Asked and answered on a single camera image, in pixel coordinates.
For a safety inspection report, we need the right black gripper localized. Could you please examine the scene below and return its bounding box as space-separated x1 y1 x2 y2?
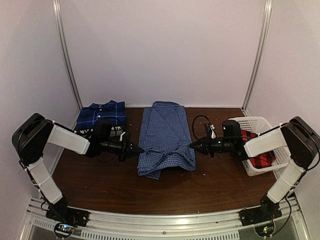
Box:
190 133 234 158

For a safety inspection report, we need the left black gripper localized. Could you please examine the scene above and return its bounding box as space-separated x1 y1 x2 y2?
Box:
100 134 144 162

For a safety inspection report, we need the blue small-check long sleeve shirt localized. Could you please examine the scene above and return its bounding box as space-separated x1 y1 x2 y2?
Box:
137 101 196 180

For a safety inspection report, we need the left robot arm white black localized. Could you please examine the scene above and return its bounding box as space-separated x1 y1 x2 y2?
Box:
11 113 144 222

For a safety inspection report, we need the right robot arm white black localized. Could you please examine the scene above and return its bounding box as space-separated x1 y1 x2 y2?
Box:
189 116 320 221

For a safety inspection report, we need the black grey printed folded shirt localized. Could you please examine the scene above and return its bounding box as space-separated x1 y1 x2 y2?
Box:
73 126 124 137

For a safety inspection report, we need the white plastic basket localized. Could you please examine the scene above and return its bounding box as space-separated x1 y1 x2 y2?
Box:
233 116 291 177

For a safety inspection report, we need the red black plaid shirt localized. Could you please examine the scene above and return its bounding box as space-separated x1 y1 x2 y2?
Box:
241 129 276 169

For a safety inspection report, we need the dark blue plaid folded shirt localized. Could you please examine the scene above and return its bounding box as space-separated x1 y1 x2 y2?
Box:
76 100 126 130

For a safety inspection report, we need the right circuit board with leds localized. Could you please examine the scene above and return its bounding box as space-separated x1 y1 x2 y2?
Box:
254 223 275 238

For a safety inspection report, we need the circuit board with leds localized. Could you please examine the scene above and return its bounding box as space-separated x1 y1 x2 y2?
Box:
254 223 275 238
53 222 75 238

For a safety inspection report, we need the left circuit board with leds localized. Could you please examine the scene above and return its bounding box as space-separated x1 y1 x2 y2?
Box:
53 222 75 238

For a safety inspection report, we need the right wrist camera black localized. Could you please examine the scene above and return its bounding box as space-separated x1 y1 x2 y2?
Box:
221 119 243 137

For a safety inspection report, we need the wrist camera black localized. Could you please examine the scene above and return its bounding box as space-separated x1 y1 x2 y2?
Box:
91 119 113 143
221 119 243 137

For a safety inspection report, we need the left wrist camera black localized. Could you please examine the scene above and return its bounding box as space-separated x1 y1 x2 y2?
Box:
91 119 113 143

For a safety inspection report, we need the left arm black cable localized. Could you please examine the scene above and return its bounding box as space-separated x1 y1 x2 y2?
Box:
96 118 126 163

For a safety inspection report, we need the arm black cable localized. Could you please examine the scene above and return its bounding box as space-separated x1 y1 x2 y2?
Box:
96 118 126 163
192 114 213 145

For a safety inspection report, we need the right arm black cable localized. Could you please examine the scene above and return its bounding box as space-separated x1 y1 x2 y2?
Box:
192 114 213 145

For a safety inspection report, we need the right aluminium frame post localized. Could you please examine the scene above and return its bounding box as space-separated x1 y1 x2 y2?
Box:
241 0 273 115

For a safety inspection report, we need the aluminium frame post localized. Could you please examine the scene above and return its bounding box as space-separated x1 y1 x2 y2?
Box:
241 0 273 115
52 0 83 111

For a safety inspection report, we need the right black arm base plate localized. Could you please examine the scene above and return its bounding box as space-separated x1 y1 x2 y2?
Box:
238 206 282 226

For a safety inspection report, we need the front aluminium rail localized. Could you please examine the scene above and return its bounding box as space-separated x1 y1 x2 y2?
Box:
17 197 311 240

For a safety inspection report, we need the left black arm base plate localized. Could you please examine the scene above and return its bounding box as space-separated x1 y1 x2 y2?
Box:
45 206 90 227

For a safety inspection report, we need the left aluminium frame post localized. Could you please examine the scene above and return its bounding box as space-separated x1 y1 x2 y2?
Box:
52 0 83 111

